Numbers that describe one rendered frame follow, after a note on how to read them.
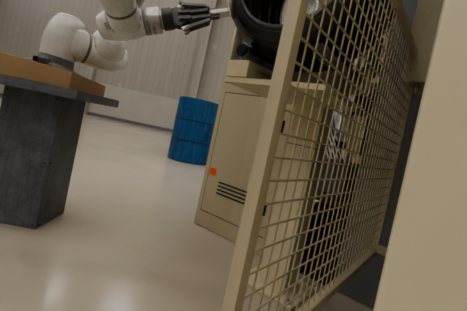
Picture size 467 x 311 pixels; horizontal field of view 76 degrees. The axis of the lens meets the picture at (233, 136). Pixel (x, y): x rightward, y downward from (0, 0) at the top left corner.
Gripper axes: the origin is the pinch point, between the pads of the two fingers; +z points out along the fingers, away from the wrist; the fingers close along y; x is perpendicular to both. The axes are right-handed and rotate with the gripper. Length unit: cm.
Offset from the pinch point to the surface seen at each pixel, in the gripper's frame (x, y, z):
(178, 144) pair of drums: -339, -57, -37
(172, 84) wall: -986, -501, -49
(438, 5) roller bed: 16, 20, 66
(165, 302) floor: -28, 92, -36
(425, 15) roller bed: 14, 21, 63
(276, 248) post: -45, 85, 10
